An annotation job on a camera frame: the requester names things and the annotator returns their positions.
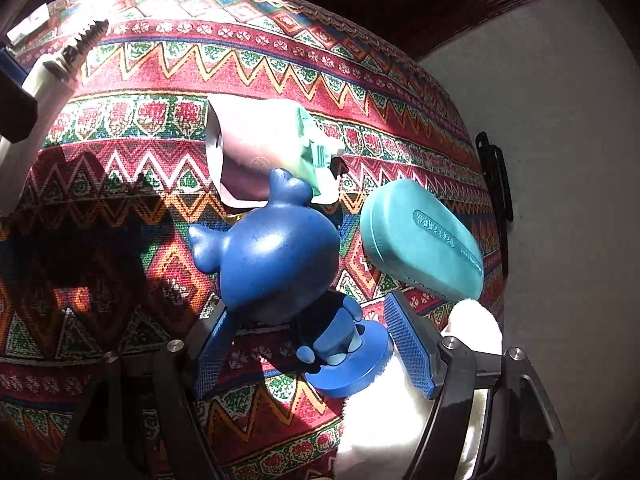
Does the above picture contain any white plush toy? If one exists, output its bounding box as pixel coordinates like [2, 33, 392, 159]
[333, 299, 502, 479]

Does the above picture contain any teal glasses case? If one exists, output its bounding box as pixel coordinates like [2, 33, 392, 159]
[359, 179, 484, 301]

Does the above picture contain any black clip on wall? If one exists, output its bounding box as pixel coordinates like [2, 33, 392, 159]
[475, 131, 514, 280]

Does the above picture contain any patterned red tablecloth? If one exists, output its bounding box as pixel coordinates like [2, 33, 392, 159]
[1, 0, 504, 479]

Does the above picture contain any blue cartoon figurine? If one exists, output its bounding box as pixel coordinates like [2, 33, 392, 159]
[188, 168, 393, 398]

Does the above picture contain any pink foil pouch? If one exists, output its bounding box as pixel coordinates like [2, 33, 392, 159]
[205, 93, 346, 209]

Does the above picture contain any white LED corn bulb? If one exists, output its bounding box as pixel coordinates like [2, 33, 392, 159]
[1, 20, 108, 217]

